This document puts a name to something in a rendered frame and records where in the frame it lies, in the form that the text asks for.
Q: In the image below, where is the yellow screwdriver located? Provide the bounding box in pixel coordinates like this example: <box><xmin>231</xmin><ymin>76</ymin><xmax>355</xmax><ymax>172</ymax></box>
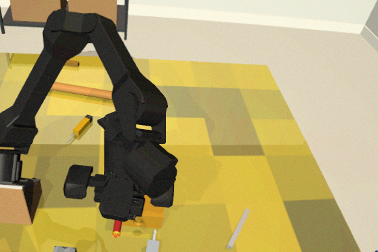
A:
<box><xmin>68</xmin><ymin>114</ymin><xmax>92</xmax><ymax>142</ymax></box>

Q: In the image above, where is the red cylinder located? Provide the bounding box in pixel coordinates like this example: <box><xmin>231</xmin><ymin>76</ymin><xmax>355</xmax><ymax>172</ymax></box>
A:
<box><xmin>112</xmin><ymin>220</ymin><xmax>122</xmax><ymax>238</ymax></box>

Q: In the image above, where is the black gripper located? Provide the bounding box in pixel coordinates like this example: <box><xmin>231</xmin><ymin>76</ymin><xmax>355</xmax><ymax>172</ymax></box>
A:
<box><xmin>63</xmin><ymin>158</ymin><xmax>174</xmax><ymax>208</ymax></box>

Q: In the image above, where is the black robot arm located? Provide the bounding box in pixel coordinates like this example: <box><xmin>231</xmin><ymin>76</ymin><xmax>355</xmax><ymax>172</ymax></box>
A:
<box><xmin>0</xmin><ymin>10</ymin><xmax>178</xmax><ymax>221</ymax></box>

